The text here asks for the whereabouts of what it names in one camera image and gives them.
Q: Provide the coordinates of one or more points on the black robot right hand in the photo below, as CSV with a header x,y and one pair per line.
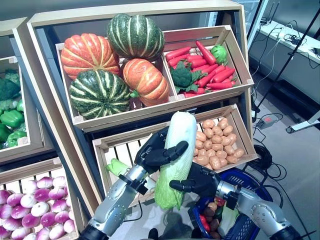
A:
x,y
202,182

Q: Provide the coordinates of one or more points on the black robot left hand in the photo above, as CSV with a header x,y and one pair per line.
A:
x,y
152,155

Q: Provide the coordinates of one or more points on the napa cabbage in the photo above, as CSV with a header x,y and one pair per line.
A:
x,y
227,220
116,166
181,130

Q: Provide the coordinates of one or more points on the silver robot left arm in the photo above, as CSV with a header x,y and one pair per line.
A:
x,y
112,205

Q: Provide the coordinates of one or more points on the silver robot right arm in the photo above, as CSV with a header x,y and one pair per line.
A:
x,y
262,212

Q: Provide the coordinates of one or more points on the blue plastic shopping basket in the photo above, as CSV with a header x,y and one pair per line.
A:
x,y
246,226

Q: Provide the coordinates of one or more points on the tan potato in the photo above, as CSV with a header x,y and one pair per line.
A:
x,y
208,132
208,123
223,123
238,153
226,140
216,139
211,152
200,136
221,154
229,149
215,162
223,162
202,159
232,138
199,144
208,166
198,153
228,130
232,159
217,147
207,145
217,130

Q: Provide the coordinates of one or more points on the brown potato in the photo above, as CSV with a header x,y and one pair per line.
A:
x,y
208,212
214,224

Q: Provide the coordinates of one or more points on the green bell pepper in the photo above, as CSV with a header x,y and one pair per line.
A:
x,y
16,137
218,212
3,132
12,118
20,105

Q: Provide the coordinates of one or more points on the red bell pepper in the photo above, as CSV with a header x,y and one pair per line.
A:
x,y
204,222

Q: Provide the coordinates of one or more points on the wide wooden crate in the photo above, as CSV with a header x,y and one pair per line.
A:
x,y
120,113

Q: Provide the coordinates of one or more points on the red orange carrot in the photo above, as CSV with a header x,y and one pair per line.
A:
x,y
190,95
198,63
195,58
206,53
223,75
206,79
201,91
177,60
217,71
220,85
178,53

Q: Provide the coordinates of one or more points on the oblong orange pumpkin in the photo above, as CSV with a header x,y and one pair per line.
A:
x,y
147,81

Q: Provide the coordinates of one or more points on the green striped pumpkin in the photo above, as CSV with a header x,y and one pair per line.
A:
x,y
100,93
136,36

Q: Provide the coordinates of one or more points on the dark green broccoli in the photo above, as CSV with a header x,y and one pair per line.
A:
x,y
181,75
12,75
7,88

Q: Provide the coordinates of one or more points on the purple white turnip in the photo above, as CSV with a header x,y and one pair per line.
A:
x,y
59,181
30,220
17,211
48,218
62,216
18,232
43,233
4,196
57,231
29,186
6,211
12,223
28,200
69,225
42,193
57,193
3,232
45,182
40,208
59,205
15,199

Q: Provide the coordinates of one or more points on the round orange pumpkin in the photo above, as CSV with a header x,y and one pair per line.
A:
x,y
87,53

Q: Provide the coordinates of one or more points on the light green round cabbage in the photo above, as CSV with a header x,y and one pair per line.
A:
x,y
219,53

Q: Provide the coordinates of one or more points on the wooden display stand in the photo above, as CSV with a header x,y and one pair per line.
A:
x,y
12,26
125,12

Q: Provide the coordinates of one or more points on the pale green broccoli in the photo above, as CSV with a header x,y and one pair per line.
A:
x,y
8,105

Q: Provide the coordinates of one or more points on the black tripod pole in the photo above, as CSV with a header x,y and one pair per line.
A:
x,y
291,56

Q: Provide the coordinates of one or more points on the white desk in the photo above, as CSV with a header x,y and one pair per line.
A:
x,y
307,65

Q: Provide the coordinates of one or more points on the black wifi router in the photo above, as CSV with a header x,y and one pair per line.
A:
x,y
264,21

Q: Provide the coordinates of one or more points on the power strip with red switch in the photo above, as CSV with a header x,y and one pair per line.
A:
x,y
266,122

